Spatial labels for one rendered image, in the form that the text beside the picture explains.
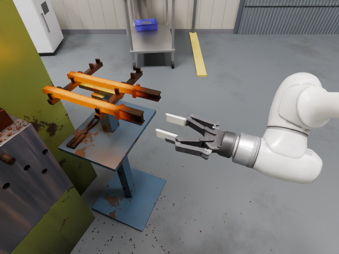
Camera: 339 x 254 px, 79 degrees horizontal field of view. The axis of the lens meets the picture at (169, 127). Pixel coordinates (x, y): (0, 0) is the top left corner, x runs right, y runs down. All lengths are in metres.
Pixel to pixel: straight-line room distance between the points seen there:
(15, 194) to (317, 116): 1.02
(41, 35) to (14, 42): 2.48
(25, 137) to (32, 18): 2.68
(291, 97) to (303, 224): 1.28
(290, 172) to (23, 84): 1.04
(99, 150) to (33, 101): 0.39
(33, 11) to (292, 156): 3.28
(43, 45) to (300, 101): 3.37
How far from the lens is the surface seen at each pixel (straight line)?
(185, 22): 3.93
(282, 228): 1.69
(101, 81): 0.86
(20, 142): 0.91
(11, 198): 1.01
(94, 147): 0.98
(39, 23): 3.47
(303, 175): 0.61
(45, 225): 1.24
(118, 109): 0.69
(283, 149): 0.59
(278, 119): 0.61
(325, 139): 2.39
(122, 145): 0.95
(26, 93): 1.11
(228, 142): 0.58
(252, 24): 4.14
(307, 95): 0.59
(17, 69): 1.07
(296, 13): 4.37
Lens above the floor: 1.44
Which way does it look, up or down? 46 degrees down
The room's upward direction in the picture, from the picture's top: straight up
